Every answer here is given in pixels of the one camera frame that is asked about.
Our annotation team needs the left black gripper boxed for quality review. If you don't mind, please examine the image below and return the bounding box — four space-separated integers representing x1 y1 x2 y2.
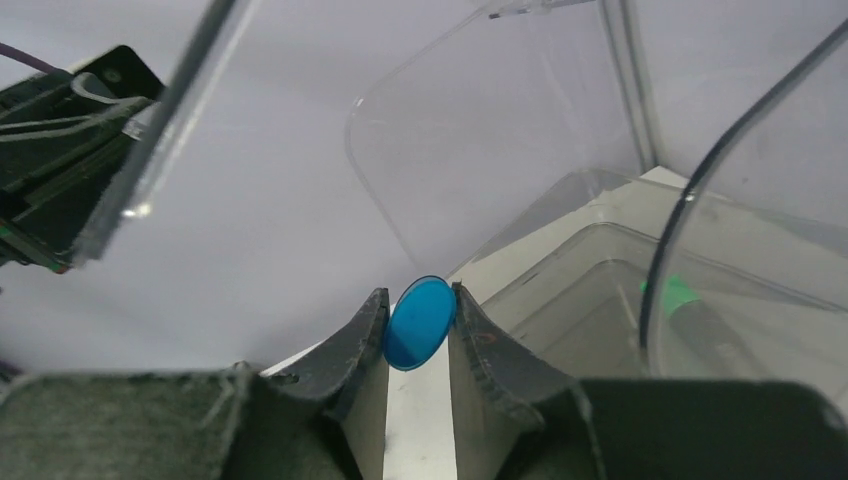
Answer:
1 45 164 274

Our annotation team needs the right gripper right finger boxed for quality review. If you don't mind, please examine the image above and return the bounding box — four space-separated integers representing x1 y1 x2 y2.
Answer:
448 283 847 479

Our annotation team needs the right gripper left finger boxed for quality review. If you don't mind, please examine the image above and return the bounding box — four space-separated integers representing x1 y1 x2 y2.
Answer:
1 288 390 479

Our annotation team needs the blue cap black highlighter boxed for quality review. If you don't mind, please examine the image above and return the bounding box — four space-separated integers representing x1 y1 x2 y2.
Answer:
382 275 457 371

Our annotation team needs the green cap black highlighter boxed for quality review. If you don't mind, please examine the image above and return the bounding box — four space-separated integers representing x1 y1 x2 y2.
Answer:
639 274 771 379

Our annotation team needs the clear grey drawer organizer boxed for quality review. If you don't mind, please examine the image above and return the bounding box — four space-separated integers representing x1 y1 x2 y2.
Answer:
55 1 847 369

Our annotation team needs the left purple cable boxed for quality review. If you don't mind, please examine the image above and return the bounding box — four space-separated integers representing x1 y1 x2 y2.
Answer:
0 40 61 75

